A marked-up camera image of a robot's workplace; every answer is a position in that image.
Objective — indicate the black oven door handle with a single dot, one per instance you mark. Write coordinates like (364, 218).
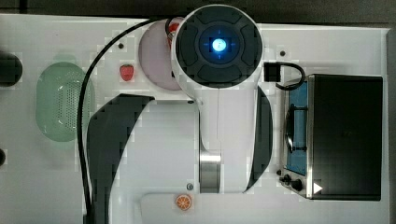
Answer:
(289, 134)

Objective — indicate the black toaster oven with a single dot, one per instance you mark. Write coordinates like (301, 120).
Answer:
(343, 132)

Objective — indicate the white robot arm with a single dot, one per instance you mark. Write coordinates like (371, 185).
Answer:
(217, 56)

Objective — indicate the black oven knob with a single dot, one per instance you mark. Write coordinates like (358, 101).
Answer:
(297, 184)

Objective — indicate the pink round plate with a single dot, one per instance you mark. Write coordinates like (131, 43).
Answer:
(155, 57)

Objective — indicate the upper red strawberry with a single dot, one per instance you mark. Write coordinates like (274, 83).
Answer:
(126, 72)

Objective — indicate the red ketchup bottle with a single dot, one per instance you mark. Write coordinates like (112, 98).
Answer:
(172, 30)

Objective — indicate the orange slice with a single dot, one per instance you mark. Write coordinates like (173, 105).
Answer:
(183, 202)

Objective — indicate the green perforated colander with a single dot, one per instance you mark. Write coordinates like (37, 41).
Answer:
(57, 95)

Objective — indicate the black cylinder cup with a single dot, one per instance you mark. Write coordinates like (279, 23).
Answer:
(10, 69)

